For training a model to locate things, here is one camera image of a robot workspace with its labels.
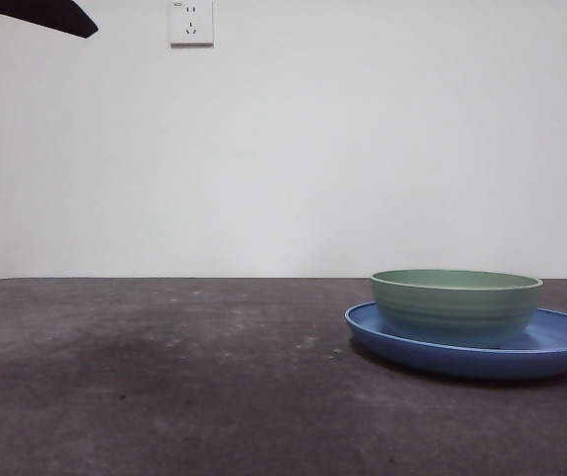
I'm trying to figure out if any white wall socket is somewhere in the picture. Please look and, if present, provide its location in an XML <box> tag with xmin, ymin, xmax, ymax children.
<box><xmin>169</xmin><ymin>0</ymin><xmax>215</xmax><ymax>50</ymax></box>

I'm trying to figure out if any green ribbed bowl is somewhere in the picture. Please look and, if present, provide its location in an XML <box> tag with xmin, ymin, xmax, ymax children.
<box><xmin>369</xmin><ymin>269</ymin><xmax>544</xmax><ymax>349</ymax></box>

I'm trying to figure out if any blue shallow plate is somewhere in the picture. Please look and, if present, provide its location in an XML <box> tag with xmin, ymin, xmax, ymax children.
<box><xmin>344</xmin><ymin>300</ymin><xmax>567</xmax><ymax>382</ymax></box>

